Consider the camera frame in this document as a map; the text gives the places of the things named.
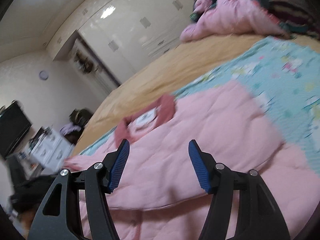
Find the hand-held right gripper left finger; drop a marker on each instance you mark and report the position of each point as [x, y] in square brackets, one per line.
[120, 165]

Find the pink quilted jacket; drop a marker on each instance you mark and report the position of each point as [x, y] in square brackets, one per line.
[200, 120]

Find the purple cloth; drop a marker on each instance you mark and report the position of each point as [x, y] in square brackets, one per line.
[70, 128]

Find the dark cloth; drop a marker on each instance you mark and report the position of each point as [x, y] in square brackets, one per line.
[32, 192]

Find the striped pillow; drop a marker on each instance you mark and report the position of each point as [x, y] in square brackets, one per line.
[295, 12]

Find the round wall clock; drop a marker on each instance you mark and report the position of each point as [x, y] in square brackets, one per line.
[43, 75]

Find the pink floral quilt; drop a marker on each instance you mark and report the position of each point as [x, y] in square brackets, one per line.
[225, 17]

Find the white door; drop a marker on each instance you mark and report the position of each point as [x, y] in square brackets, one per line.
[100, 75]

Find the black backpack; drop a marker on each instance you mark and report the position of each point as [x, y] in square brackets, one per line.
[81, 116]

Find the black flat television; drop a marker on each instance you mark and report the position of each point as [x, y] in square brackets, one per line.
[12, 127]

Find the white drawer cabinet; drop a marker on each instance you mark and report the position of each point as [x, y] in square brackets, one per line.
[50, 150]

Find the teal cartoon printed blanket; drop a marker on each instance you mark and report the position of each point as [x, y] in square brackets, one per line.
[275, 67]

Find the bed with yellow sheet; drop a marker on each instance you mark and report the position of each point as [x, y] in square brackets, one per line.
[175, 62]

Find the white glossy wardrobe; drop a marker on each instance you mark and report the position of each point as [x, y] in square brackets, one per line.
[130, 25]

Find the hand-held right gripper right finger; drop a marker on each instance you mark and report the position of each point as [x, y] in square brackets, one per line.
[197, 165]

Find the items hanging on door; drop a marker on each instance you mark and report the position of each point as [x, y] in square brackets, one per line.
[85, 61]

